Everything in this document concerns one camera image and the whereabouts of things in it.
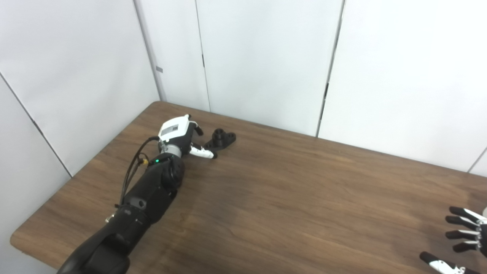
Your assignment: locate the black flanged holder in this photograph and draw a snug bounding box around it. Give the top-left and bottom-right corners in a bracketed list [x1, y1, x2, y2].
[204, 129, 237, 150]

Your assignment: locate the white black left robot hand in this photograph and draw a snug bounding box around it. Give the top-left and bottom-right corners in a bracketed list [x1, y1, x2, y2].
[157, 114, 218, 159]

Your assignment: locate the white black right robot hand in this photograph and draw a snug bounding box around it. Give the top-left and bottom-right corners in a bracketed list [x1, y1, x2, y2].
[420, 206, 487, 274]

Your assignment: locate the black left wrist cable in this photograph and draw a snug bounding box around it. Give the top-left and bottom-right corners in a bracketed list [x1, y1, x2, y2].
[119, 136, 162, 206]

